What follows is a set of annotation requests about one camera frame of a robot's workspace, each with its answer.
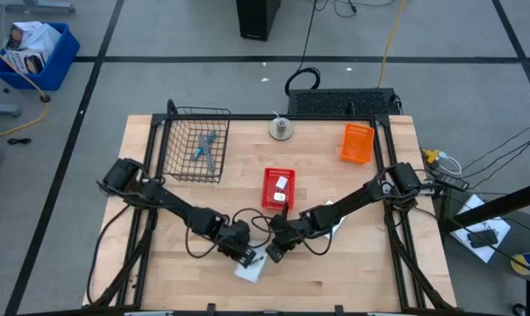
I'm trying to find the black tower box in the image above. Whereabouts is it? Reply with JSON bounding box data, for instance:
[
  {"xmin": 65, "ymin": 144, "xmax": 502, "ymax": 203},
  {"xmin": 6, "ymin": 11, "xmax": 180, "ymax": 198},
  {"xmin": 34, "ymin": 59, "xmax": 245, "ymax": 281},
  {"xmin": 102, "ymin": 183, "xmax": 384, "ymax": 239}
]
[{"xmin": 235, "ymin": 0, "xmax": 282, "ymax": 42}]

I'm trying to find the round metal stand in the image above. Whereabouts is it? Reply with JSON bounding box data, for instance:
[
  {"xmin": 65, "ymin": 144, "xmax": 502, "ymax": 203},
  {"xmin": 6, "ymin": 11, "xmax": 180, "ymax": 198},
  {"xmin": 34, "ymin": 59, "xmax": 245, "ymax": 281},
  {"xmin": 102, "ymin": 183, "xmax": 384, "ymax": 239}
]
[{"xmin": 269, "ymin": 111, "xmax": 295, "ymax": 141}]

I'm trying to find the black handheld device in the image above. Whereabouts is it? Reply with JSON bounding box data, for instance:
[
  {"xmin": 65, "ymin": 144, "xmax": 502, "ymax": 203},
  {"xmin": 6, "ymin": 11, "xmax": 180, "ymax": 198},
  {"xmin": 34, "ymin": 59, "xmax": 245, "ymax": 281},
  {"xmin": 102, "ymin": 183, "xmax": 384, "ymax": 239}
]
[{"xmin": 467, "ymin": 228, "xmax": 499, "ymax": 249}]

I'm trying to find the looped black floor cable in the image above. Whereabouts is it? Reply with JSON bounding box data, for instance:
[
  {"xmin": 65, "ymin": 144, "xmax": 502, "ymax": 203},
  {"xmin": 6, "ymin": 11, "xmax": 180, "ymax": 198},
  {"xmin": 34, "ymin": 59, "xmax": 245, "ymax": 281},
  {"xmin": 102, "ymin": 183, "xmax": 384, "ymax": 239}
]
[{"xmin": 313, "ymin": 0, "xmax": 398, "ymax": 18}]

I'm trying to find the thin black floor cable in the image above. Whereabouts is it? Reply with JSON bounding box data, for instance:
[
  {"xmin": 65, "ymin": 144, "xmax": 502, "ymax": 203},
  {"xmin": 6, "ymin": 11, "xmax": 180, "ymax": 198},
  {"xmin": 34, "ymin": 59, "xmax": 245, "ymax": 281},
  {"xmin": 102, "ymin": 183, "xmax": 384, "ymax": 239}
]
[{"xmin": 462, "ymin": 118, "xmax": 530, "ymax": 172}]

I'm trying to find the yellow floor cable with plug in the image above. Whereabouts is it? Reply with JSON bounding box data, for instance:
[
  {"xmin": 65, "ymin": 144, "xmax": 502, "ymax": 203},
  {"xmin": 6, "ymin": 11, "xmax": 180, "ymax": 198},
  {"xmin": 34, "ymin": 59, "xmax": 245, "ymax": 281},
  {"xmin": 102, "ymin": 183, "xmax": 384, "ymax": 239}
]
[{"xmin": 0, "ymin": 41, "xmax": 51, "ymax": 141}]

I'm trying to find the orange plastic basket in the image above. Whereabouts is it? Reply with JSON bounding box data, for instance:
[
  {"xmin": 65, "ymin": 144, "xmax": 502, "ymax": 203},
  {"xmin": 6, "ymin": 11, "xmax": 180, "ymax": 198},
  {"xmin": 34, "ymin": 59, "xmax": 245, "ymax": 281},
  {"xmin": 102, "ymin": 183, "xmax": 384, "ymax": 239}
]
[{"xmin": 340, "ymin": 123, "xmax": 376, "ymax": 165}]

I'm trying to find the black power strip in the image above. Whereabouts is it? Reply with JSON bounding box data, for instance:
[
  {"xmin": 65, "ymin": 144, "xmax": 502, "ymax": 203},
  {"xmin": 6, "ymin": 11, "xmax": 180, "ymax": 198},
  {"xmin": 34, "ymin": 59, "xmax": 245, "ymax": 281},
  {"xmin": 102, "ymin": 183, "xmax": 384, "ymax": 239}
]
[{"xmin": 430, "ymin": 169, "xmax": 470, "ymax": 192}]

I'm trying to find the white paper sheet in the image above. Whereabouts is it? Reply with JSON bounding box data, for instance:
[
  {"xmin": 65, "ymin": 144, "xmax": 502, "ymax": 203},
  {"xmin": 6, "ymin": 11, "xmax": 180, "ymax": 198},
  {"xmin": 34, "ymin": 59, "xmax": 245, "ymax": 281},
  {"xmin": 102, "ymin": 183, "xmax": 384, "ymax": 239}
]
[{"xmin": 449, "ymin": 193, "xmax": 512, "ymax": 264}]

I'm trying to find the grey handled tool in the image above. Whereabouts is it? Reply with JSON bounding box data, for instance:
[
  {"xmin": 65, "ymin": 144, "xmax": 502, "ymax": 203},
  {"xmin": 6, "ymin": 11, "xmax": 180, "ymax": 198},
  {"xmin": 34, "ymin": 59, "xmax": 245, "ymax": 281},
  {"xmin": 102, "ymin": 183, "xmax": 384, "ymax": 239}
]
[{"xmin": 197, "ymin": 133, "xmax": 217, "ymax": 172}]

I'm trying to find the blue yellow white canister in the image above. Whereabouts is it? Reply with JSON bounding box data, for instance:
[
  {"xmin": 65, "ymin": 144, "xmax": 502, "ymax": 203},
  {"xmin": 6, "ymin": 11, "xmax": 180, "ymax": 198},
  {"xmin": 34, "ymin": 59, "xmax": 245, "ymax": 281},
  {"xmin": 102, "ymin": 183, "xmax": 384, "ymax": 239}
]
[{"xmin": 510, "ymin": 250, "xmax": 530, "ymax": 278}]

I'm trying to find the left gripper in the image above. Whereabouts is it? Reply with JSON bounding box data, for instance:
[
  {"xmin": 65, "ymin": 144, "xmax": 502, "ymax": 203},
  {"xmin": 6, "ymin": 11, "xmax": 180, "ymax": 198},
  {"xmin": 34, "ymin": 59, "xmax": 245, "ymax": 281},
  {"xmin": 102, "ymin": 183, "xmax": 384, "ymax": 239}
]
[{"xmin": 216, "ymin": 218, "xmax": 266, "ymax": 269}]

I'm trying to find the black hanging arm cable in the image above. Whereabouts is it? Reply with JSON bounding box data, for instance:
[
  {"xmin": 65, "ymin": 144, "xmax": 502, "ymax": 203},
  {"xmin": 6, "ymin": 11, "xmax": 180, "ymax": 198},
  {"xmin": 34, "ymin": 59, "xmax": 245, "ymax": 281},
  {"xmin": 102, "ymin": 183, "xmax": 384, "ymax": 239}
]
[{"xmin": 85, "ymin": 204, "xmax": 133, "ymax": 306}]

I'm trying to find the white cable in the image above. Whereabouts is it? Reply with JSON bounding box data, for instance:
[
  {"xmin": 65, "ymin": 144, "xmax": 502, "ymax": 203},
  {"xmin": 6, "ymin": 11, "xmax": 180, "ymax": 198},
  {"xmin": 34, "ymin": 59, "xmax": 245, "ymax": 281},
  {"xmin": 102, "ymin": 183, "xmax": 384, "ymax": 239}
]
[{"xmin": 439, "ymin": 151, "xmax": 463, "ymax": 176}]

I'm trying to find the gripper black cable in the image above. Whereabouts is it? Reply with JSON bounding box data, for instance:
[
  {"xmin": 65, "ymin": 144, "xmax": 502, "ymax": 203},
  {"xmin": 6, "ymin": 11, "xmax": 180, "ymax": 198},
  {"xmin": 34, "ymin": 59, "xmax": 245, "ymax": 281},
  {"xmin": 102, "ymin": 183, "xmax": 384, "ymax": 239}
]
[
  {"xmin": 290, "ymin": 227, "xmax": 333, "ymax": 256},
  {"xmin": 184, "ymin": 208, "xmax": 274, "ymax": 259}
]

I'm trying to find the dark grey side table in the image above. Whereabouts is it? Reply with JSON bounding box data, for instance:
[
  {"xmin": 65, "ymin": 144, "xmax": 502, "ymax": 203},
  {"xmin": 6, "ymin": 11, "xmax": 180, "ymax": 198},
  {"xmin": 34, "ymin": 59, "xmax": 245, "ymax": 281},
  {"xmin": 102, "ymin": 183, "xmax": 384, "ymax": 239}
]
[{"xmin": 435, "ymin": 188, "xmax": 530, "ymax": 316}]

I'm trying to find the white booklet with black picture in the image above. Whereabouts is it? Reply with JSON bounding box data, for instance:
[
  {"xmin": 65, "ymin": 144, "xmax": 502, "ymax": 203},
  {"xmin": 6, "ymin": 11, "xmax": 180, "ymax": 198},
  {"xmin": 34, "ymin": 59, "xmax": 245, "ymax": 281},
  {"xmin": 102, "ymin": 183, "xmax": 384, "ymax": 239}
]
[{"xmin": 322, "ymin": 200, "xmax": 347, "ymax": 241}]

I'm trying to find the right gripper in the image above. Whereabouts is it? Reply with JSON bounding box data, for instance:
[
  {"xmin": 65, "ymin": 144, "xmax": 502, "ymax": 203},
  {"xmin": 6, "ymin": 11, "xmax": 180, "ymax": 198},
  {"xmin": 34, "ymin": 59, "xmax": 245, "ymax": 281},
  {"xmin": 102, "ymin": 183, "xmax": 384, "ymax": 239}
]
[{"xmin": 266, "ymin": 204, "xmax": 312, "ymax": 264}]

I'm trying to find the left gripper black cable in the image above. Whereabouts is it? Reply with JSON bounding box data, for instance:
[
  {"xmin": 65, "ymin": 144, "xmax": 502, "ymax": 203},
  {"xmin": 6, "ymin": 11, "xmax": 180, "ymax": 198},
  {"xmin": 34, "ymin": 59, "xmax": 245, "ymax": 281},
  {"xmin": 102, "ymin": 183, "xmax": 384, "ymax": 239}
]
[{"xmin": 184, "ymin": 208, "xmax": 274, "ymax": 259}]

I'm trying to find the black perforated computer case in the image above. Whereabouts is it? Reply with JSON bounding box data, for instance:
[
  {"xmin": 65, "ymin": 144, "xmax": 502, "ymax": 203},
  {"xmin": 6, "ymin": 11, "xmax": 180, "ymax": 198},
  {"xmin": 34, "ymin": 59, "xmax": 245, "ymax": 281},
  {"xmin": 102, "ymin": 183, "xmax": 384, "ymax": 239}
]
[{"xmin": 287, "ymin": 87, "xmax": 402, "ymax": 117}]

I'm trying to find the teal handled tool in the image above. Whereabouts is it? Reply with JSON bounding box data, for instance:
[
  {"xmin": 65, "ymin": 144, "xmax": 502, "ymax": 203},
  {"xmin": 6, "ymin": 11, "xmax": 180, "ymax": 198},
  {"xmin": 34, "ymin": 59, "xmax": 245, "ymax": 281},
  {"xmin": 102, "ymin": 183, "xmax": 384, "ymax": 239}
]
[{"xmin": 190, "ymin": 131, "xmax": 218, "ymax": 162}]

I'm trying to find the black diagonal beam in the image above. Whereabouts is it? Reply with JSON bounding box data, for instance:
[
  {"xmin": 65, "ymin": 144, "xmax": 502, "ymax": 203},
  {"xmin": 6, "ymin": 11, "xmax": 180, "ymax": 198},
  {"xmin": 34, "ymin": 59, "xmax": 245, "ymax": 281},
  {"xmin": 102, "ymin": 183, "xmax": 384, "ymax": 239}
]
[{"xmin": 438, "ymin": 178, "xmax": 530, "ymax": 233}]

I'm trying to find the coiled black power cable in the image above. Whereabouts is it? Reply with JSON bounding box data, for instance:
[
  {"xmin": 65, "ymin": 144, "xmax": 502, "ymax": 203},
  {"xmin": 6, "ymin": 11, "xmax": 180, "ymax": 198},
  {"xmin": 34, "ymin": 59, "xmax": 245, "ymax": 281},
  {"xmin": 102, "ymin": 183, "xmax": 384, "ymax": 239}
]
[{"xmin": 284, "ymin": 0, "xmax": 322, "ymax": 97}]

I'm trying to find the blue plastic bin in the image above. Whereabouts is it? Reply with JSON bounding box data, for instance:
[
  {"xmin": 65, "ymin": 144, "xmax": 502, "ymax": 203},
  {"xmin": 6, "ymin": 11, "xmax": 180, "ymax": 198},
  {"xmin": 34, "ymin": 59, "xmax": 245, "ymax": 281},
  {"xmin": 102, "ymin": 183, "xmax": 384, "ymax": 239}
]
[{"xmin": 0, "ymin": 21, "xmax": 81, "ymax": 92}]

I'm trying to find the long yellow floor cable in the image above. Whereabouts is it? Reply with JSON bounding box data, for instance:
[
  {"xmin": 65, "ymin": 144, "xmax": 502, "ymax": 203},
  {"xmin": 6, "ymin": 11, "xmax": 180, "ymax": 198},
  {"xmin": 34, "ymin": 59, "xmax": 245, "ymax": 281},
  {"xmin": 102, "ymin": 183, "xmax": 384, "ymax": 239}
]
[{"xmin": 377, "ymin": 0, "xmax": 407, "ymax": 88}]

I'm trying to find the white printed cardboard box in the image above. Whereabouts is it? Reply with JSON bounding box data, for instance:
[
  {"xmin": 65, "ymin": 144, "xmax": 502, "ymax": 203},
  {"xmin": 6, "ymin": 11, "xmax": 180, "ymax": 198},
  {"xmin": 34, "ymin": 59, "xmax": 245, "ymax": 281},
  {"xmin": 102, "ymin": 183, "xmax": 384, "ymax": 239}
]
[
  {"xmin": 1, "ymin": 48, "xmax": 47, "ymax": 75},
  {"xmin": 5, "ymin": 20, "xmax": 62, "ymax": 54}
]

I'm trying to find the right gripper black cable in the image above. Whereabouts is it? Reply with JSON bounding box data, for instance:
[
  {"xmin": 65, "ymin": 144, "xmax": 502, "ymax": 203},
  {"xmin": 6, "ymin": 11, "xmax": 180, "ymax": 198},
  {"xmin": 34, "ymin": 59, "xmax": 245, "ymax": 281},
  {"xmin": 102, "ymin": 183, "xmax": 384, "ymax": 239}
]
[{"xmin": 290, "ymin": 227, "xmax": 333, "ymax": 256}]

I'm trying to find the black aluminium table frame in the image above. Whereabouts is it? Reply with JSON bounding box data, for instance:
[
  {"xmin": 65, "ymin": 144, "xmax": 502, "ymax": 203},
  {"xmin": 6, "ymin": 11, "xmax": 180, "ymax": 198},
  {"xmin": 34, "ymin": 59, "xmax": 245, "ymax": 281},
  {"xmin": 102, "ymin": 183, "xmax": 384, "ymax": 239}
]
[{"xmin": 87, "ymin": 112, "xmax": 457, "ymax": 316}]

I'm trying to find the black wire basket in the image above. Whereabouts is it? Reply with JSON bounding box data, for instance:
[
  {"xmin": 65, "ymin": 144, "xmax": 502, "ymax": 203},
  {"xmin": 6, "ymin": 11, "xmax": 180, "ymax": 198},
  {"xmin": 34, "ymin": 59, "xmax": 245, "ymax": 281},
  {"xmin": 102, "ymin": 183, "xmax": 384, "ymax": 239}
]
[{"xmin": 162, "ymin": 98, "xmax": 232, "ymax": 183}]

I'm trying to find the red plastic basket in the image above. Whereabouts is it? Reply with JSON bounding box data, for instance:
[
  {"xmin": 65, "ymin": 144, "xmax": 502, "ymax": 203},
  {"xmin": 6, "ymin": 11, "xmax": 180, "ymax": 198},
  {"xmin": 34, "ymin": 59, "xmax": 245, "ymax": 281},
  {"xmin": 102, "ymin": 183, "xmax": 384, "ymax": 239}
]
[{"xmin": 261, "ymin": 168, "xmax": 297, "ymax": 211}]

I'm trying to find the white card with printed label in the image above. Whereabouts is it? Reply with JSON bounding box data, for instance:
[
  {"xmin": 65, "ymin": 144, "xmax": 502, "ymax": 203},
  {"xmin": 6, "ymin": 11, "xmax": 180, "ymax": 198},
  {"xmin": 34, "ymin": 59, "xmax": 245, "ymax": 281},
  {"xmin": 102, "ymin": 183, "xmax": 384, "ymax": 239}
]
[{"xmin": 233, "ymin": 252, "xmax": 269, "ymax": 284}]

